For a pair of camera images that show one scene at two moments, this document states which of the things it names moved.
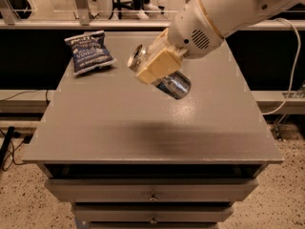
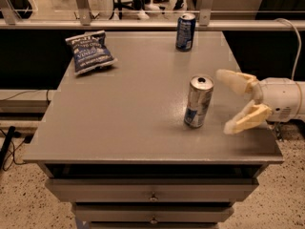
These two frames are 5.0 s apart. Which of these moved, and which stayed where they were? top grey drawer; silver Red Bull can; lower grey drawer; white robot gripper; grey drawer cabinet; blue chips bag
Moved: white robot gripper; silver Red Bull can
Stayed: top grey drawer; lower grey drawer; grey drawer cabinet; blue chips bag
